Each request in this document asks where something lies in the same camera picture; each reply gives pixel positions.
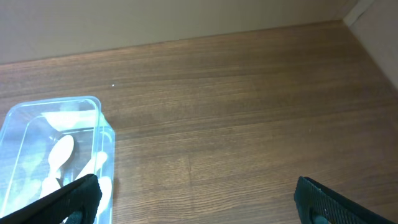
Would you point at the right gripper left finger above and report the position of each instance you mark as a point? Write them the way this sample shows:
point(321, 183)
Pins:
point(76, 202)

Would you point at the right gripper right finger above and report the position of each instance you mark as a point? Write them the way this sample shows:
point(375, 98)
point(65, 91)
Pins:
point(317, 203)

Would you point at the white spoon with long handle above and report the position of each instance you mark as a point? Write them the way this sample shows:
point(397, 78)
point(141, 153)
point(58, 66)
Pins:
point(106, 187)

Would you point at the yellow plastic spoon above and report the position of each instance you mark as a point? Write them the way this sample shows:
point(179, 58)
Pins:
point(93, 165)

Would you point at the white plastic spoon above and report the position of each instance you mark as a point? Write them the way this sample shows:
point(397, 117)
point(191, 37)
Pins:
point(58, 156)

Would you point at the right clear plastic container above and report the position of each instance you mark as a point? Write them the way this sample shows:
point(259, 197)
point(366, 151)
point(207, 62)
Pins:
point(30, 131)

